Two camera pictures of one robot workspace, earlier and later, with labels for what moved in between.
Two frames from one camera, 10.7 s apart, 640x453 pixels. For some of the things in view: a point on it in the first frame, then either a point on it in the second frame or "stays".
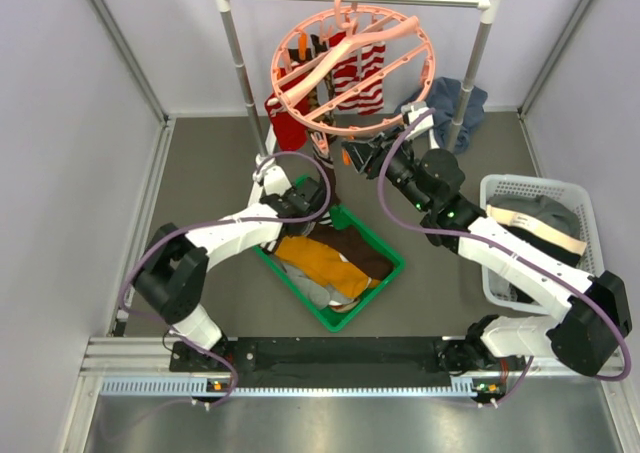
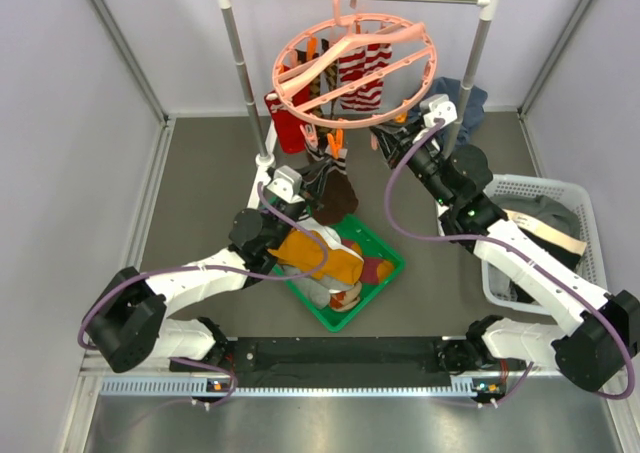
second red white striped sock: (372, 60) stays
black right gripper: (369, 157) -> (395, 139)
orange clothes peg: (303, 46) -> (336, 143)
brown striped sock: (368, 258) -> (339, 195)
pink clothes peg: (321, 142) -> (310, 135)
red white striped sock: (347, 74) -> (352, 67)
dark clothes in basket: (543, 220) stays
